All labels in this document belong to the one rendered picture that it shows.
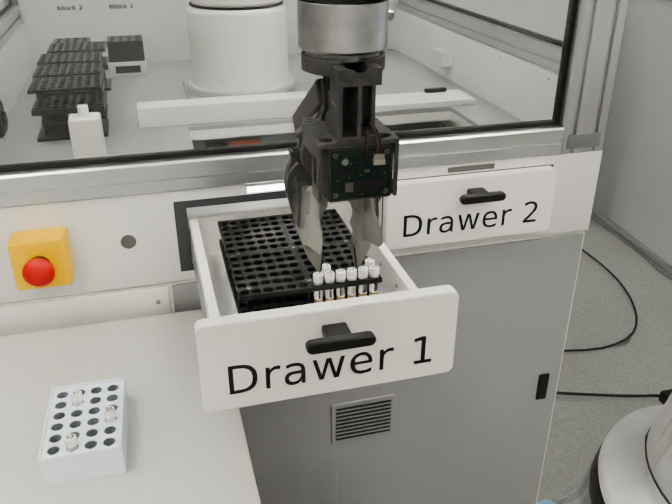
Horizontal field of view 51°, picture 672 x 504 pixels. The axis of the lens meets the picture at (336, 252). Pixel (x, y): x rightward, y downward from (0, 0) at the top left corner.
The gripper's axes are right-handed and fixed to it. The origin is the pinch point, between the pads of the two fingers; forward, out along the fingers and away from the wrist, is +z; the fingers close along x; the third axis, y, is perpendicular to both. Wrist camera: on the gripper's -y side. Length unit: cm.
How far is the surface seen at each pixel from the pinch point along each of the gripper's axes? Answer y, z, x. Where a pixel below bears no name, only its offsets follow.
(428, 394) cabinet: -34, 50, 27
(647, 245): -152, 96, 173
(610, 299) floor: -126, 101, 139
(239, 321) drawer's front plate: -1.1, 7.3, -10.0
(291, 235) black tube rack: -25.5, 10.2, 0.6
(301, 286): -12.3, 10.7, -1.0
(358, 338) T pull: 2.6, 9.0, 1.7
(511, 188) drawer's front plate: -33, 10, 38
